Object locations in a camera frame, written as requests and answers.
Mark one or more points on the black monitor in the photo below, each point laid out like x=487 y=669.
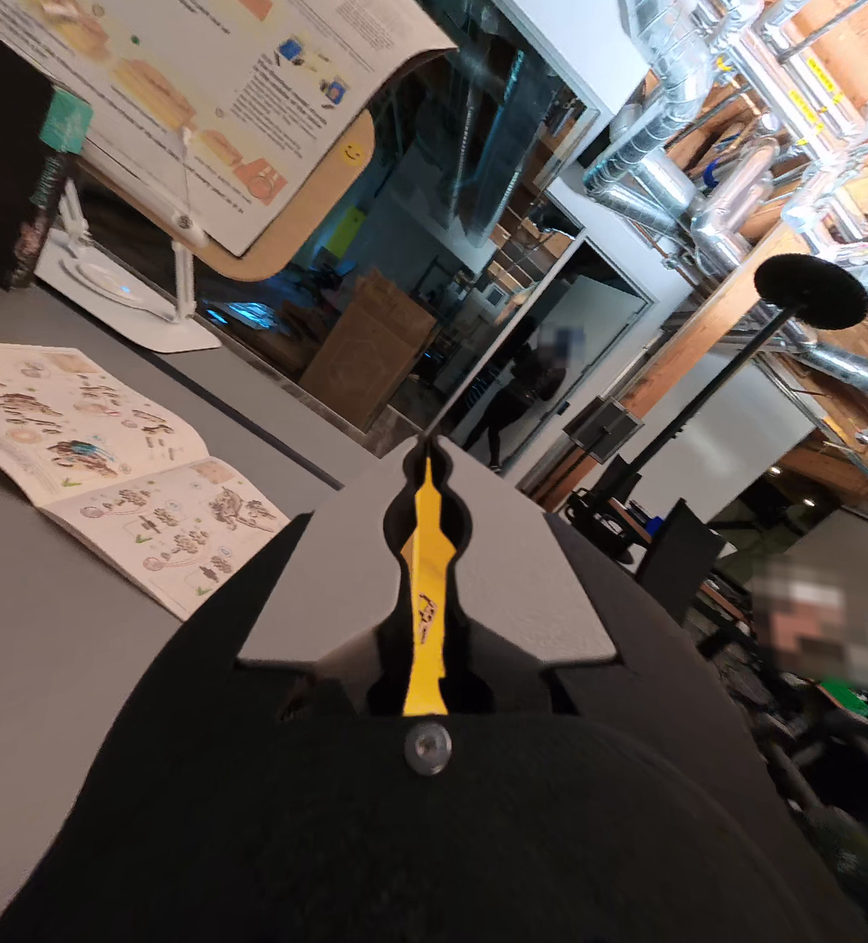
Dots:
x=680 y=560

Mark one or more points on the instruction poster board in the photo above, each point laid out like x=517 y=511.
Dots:
x=183 y=74

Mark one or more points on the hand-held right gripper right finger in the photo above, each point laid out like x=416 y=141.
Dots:
x=537 y=589

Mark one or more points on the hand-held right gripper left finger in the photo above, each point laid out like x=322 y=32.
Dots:
x=316 y=589

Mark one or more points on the open instruction booklet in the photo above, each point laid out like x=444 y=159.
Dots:
x=109 y=471

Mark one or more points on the yellow smiley sticker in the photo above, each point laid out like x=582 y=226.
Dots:
x=353 y=152

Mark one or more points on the black model kit box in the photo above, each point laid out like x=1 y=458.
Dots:
x=6 y=184

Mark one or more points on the white document stand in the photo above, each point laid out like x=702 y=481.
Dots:
x=124 y=309

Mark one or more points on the brown cardboard box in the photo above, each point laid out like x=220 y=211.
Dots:
x=367 y=353

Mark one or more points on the black round-top floor stand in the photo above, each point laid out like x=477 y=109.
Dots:
x=809 y=291

